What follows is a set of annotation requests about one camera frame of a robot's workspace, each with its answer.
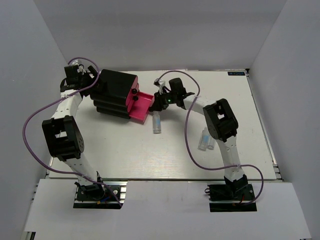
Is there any clear bottle black cap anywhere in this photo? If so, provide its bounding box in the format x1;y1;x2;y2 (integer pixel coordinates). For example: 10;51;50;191
206;137;216;150

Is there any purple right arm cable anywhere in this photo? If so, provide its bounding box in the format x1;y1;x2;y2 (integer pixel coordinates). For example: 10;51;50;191
156;70;265;206

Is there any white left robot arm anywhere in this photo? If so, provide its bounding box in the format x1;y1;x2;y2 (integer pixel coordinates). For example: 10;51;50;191
42;63;106;200

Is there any clear plastic bottle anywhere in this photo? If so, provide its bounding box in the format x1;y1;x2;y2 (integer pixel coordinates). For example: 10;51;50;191
152;111;162;134

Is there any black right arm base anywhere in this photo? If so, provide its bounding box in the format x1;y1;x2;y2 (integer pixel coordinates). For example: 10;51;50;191
204;183;257;213

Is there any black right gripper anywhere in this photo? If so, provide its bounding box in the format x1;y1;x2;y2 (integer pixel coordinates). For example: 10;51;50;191
151;88;178;112

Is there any pink bottom drawer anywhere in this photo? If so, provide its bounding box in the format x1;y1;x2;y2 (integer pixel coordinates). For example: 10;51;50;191
129;91;155;124

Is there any pink drawer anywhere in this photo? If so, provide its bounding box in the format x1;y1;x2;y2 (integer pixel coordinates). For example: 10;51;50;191
129;91;155;124
125;88;139;113
127;75;139;101

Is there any black drawer organizer cabinet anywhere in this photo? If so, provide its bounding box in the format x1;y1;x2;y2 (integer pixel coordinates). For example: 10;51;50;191
90;69;134;119

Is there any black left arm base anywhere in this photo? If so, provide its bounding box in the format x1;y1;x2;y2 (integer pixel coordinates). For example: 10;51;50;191
73;181;127;210

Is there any pink top drawer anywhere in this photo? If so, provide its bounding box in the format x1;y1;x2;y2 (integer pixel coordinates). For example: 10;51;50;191
127;75;139;101

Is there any clear bottle blue label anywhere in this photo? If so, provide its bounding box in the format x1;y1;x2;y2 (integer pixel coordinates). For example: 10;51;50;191
197;127;210;151

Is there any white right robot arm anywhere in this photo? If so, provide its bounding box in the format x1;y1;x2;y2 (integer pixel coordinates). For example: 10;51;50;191
149;78;248;200

